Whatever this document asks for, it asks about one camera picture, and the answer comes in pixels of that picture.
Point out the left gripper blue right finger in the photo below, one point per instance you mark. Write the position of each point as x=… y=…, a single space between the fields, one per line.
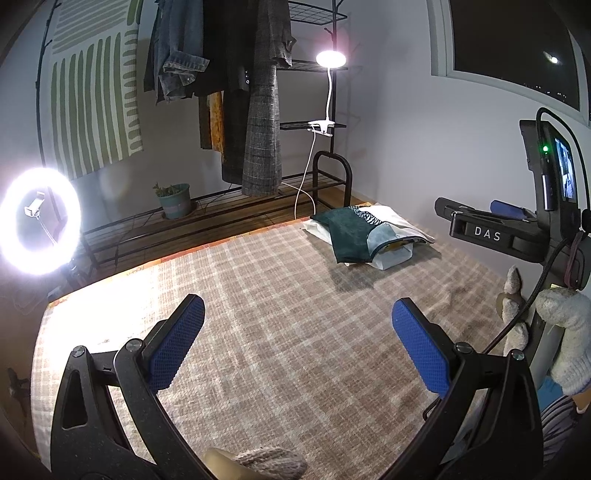
x=429 y=347

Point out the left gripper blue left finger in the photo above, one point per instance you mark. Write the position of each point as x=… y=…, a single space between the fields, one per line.
x=169 y=341

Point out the black metal clothes rack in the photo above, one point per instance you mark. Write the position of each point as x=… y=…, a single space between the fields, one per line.
x=94 y=120

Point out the right hand white knit glove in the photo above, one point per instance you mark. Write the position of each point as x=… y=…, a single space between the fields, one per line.
x=562 y=308

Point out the left hand white knit glove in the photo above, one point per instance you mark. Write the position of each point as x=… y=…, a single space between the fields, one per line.
x=260 y=463

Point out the plaid beige bed blanket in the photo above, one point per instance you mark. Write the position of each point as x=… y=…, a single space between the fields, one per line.
x=297 y=350

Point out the grey striped trousers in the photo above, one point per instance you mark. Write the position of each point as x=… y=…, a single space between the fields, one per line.
x=566 y=437

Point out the folded white shirt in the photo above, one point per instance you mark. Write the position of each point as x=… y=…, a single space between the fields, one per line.
x=369 y=249

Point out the small potted plant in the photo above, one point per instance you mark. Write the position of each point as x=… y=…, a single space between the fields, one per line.
x=174 y=200

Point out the dark window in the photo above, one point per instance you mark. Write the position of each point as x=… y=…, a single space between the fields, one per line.
x=522 y=47

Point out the hanging grey plaid coat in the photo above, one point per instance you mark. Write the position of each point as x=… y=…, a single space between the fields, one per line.
x=273 y=44

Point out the hanging orange scarf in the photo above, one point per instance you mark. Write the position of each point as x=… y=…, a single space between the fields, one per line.
x=211 y=123

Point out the white clip-on lamp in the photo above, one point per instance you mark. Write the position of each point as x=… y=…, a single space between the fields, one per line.
x=329 y=60

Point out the hanging denim jacket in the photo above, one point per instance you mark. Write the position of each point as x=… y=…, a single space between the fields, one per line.
x=176 y=49

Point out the hanging black jacket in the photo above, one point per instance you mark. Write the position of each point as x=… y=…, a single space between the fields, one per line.
x=229 y=30

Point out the bright ring light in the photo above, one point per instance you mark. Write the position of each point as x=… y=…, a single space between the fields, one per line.
x=40 y=222

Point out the green striped wall hanging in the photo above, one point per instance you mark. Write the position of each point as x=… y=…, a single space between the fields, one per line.
x=94 y=114

